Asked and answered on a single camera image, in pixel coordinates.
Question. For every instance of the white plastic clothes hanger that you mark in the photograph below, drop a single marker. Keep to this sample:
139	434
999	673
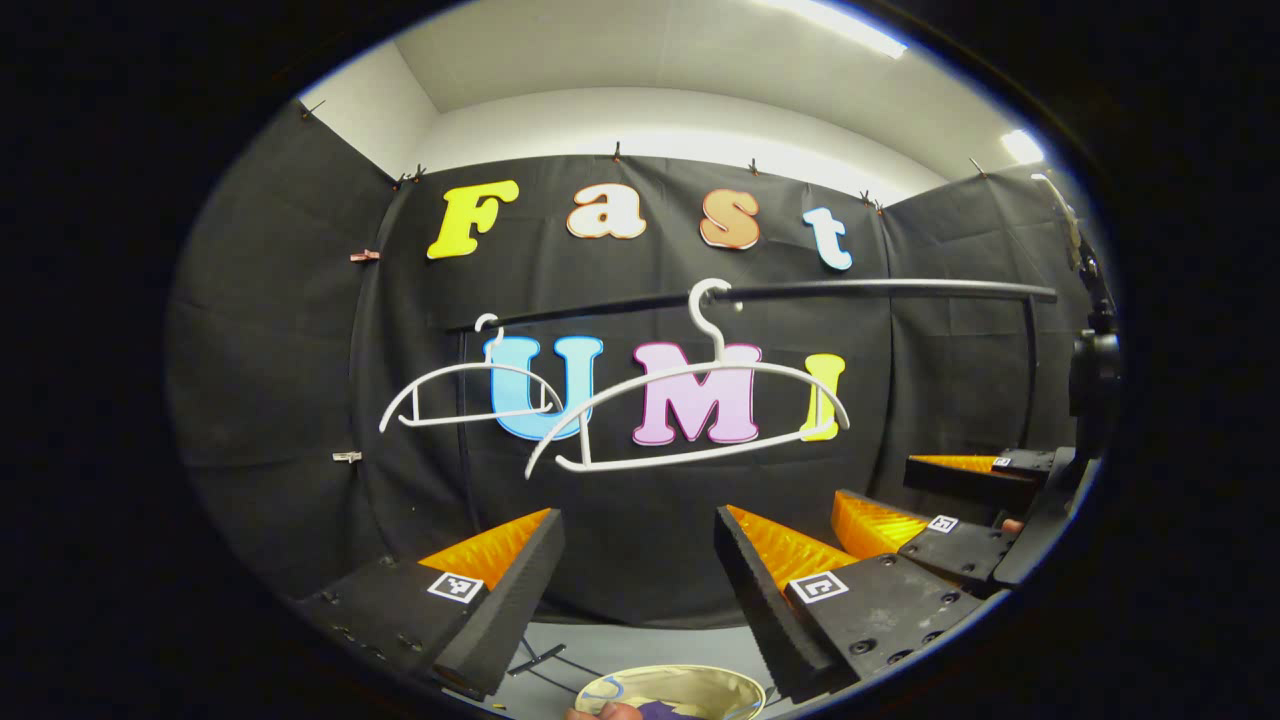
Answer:
450	371
717	345

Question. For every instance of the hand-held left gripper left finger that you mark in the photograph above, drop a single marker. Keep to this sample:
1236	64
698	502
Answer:
505	610

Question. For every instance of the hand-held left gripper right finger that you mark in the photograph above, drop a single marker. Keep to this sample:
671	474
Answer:
765	610

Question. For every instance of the small ceiling light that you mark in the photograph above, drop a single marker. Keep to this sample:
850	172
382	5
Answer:
1022	146

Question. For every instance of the long ceiling light panel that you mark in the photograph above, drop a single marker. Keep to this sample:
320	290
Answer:
850	25

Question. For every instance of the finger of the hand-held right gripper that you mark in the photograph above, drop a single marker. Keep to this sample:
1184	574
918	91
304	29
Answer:
960	550
960	482

